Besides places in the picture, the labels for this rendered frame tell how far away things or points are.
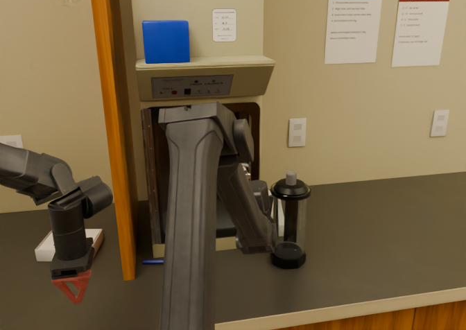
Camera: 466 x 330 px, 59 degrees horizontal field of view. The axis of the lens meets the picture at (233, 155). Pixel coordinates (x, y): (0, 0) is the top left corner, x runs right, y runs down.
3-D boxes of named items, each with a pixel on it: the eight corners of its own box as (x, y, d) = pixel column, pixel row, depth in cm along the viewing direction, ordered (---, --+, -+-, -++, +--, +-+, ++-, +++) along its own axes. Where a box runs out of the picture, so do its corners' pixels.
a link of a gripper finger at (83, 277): (98, 285, 85) (93, 245, 82) (94, 308, 78) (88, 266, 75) (63, 289, 84) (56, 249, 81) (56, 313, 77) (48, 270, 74)
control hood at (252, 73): (139, 99, 104) (135, 59, 101) (263, 93, 110) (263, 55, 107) (138, 109, 94) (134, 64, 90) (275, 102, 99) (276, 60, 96)
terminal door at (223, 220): (154, 243, 118) (143, 107, 105) (258, 232, 124) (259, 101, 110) (154, 245, 118) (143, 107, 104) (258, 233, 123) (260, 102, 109)
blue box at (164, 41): (145, 59, 101) (142, 20, 97) (186, 57, 102) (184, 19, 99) (145, 64, 91) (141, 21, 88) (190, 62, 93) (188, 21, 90)
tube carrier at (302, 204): (283, 241, 126) (285, 177, 119) (313, 254, 119) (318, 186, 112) (261, 256, 118) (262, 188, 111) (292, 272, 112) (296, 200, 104)
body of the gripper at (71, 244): (94, 245, 85) (89, 212, 82) (87, 274, 75) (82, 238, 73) (60, 248, 83) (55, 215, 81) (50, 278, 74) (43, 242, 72)
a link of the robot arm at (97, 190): (20, 179, 76) (48, 166, 71) (66, 160, 85) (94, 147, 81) (50, 237, 77) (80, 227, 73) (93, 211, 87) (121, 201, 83)
